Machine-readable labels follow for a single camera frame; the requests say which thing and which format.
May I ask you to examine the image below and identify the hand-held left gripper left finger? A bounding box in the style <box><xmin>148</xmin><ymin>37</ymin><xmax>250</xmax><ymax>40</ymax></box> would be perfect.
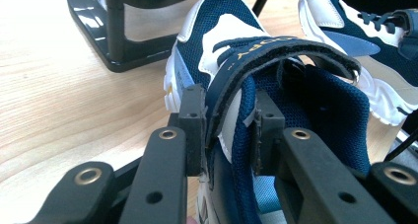
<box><xmin>169</xmin><ymin>83</ymin><xmax>208</xmax><ymax>178</ymax></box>

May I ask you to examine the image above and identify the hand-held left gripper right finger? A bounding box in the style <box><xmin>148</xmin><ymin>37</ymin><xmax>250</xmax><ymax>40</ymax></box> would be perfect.
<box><xmin>251</xmin><ymin>89</ymin><xmax>287</xmax><ymax>177</ymax></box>

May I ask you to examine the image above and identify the navy and white sneaker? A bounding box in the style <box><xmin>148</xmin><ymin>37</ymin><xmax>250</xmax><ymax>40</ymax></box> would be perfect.
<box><xmin>297</xmin><ymin>0</ymin><xmax>418</xmax><ymax>127</ymax></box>
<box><xmin>163</xmin><ymin>0</ymin><xmax>373</xmax><ymax>224</ymax></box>

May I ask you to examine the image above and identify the red and black shoe rack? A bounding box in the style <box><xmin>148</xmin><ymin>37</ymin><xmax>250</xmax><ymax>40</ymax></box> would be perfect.
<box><xmin>65</xmin><ymin>0</ymin><xmax>281</xmax><ymax>74</ymax></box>

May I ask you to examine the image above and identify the right hand-held gripper black cable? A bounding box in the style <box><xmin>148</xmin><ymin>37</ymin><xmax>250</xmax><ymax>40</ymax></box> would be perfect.
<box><xmin>383</xmin><ymin>127</ymin><xmax>418</xmax><ymax>163</ymax></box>

